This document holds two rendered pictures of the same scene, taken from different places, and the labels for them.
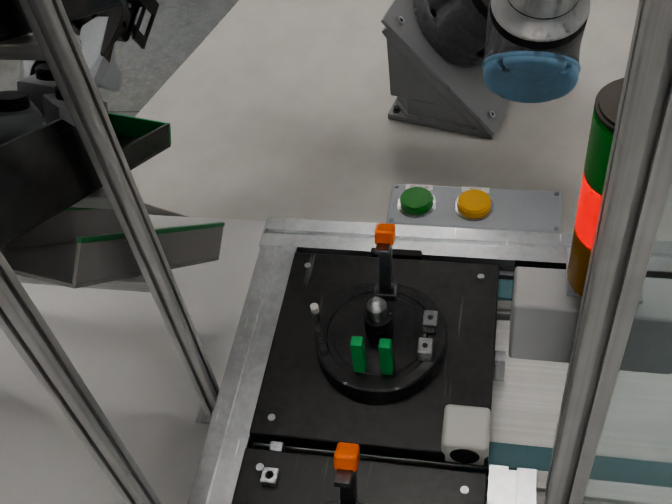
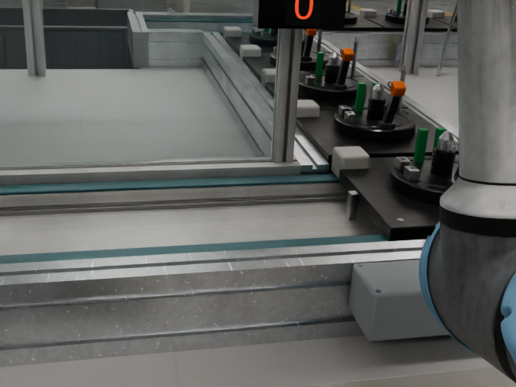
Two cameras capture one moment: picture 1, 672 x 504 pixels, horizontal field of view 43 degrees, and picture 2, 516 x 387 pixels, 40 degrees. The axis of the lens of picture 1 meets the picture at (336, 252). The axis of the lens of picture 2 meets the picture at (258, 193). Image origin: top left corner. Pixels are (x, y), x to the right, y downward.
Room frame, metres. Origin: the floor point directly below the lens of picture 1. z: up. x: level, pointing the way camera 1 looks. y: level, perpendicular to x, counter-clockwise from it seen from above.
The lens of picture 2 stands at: (1.18, -0.71, 1.34)
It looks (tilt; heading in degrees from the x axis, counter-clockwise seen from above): 23 degrees down; 150
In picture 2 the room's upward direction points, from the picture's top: 3 degrees clockwise
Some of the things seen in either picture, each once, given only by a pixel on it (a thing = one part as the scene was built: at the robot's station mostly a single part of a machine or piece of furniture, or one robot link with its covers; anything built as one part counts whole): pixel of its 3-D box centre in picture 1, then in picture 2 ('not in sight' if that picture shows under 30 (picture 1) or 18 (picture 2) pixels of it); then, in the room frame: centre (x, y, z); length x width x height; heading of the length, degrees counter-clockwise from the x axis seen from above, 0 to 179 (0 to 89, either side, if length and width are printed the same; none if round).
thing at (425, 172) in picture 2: (380, 338); (439, 179); (0.51, -0.03, 0.98); 0.14 x 0.14 x 0.02
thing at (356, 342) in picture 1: (358, 354); (438, 145); (0.47, -0.01, 1.01); 0.01 x 0.01 x 0.05; 73
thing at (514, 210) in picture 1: (473, 222); (448, 294); (0.69, -0.18, 0.93); 0.21 x 0.07 x 0.06; 73
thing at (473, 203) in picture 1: (474, 205); not in sight; (0.69, -0.18, 0.96); 0.04 x 0.04 x 0.02
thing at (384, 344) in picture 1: (386, 356); (421, 145); (0.47, -0.03, 1.01); 0.01 x 0.01 x 0.05; 73
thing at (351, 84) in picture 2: not in sight; (332, 71); (0.03, 0.11, 1.01); 0.24 x 0.24 x 0.13; 73
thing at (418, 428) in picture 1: (381, 348); (438, 192); (0.51, -0.03, 0.96); 0.24 x 0.24 x 0.02; 73
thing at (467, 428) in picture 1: (466, 435); (349, 163); (0.39, -0.10, 0.97); 0.05 x 0.05 x 0.04; 73
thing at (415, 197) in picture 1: (416, 202); not in sight; (0.71, -0.11, 0.96); 0.04 x 0.04 x 0.02
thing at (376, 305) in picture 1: (376, 306); (446, 140); (0.51, -0.03, 1.04); 0.02 x 0.02 x 0.03
